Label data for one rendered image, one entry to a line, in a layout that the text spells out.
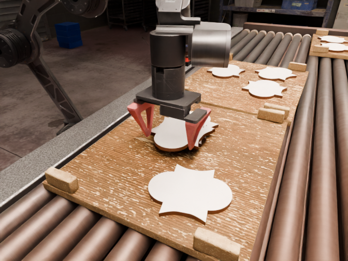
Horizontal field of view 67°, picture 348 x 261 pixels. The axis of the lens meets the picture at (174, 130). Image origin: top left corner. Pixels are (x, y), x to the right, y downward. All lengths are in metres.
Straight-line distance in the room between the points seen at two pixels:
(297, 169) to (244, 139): 0.12
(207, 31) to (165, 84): 0.10
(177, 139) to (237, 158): 0.12
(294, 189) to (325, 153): 0.15
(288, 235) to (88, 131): 0.47
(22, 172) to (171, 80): 0.34
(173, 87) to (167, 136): 0.13
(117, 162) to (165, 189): 0.12
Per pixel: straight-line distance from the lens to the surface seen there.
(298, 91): 0.87
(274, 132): 0.63
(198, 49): 0.41
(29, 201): 0.51
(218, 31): 0.43
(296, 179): 0.54
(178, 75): 0.44
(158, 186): 0.44
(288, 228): 0.45
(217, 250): 0.36
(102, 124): 0.69
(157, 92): 0.45
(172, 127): 0.56
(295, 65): 1.05
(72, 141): 0.64
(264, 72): 0.97
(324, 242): 0.45
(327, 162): 0.61
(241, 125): 0.64
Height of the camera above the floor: 1.25
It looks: 32 degrees down
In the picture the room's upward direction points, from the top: straight up
